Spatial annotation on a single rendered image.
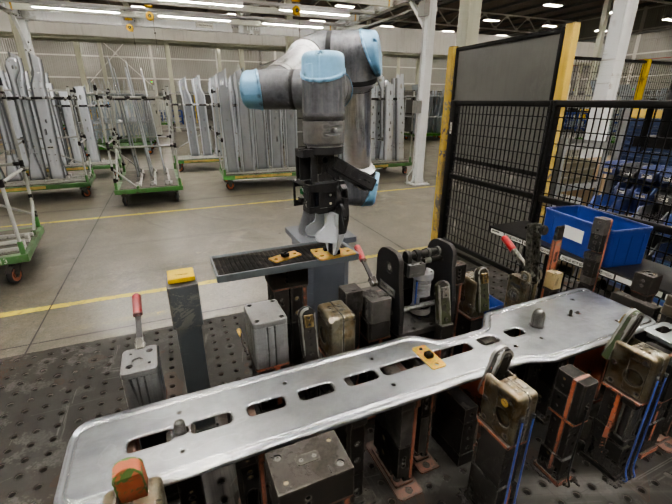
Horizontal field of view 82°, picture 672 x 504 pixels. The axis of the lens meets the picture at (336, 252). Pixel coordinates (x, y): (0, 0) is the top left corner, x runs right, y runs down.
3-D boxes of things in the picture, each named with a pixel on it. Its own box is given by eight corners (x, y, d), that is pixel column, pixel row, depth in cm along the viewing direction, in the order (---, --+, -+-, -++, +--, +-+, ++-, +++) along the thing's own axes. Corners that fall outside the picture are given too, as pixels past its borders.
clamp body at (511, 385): (490, 542, 80) (519, 410, 67) (451, 491, 90) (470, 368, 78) (524, 524, 83) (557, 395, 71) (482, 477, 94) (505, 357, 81)
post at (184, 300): (190, 436, 105) (165, 290, 89) (188, 416, 111) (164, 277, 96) (219, 427, 108) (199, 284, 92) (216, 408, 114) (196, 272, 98)
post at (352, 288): (344, 417, 111) (345, 292, 97) (337, 406, 115) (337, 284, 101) (360, 412, 113) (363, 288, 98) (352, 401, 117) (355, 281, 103)
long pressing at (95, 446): (43, 544, 52) (40, 537, 52) (73, 425, 71) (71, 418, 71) (663, 324, 104) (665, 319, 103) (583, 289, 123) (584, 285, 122)
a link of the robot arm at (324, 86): (349, 54, 69) (342, 48, 61) (348, 119, 73) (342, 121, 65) (306, 55, 70) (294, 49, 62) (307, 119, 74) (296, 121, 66)
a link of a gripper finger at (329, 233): (312, 258, 77) (310, 212, 74) (339, 253, 79) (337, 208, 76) (320, 263, 74) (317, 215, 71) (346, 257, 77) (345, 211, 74)
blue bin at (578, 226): (604, 268, 128) (614, 230, 123) (538, 238, 156) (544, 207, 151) (644, 263, 132) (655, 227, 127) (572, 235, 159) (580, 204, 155)
